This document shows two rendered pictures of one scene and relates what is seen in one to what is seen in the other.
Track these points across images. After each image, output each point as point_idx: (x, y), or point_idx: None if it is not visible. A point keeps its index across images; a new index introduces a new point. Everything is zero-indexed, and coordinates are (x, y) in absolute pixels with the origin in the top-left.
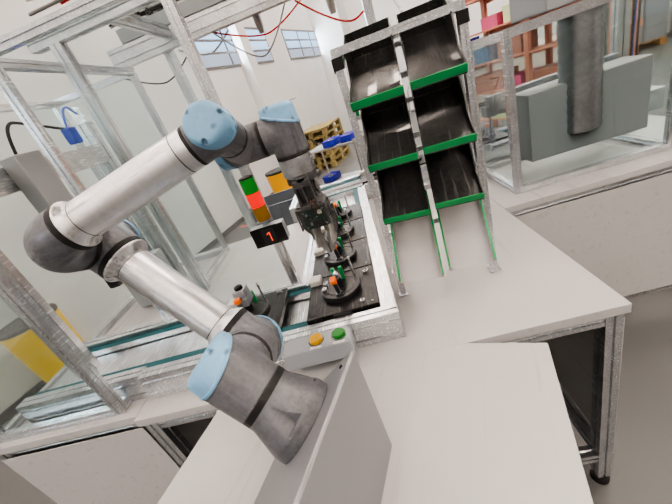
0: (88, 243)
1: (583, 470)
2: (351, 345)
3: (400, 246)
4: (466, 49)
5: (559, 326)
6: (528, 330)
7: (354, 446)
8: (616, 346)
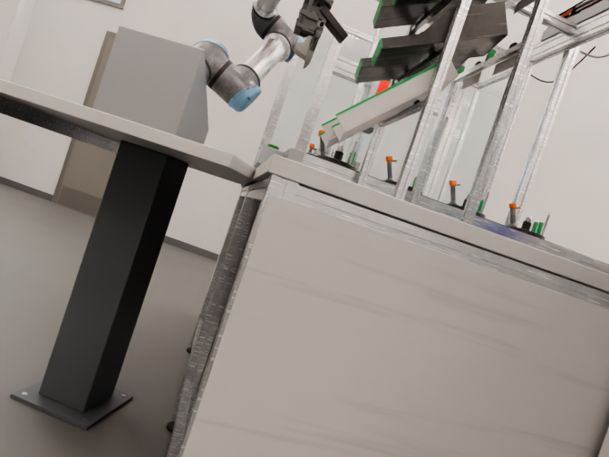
0: (256, 10)
1: (101, 111)
2: (261, 150)
3: None
4: None
5: (260, 171)
6: (259, 168)
7: (158, 75)
8: (246, 248)
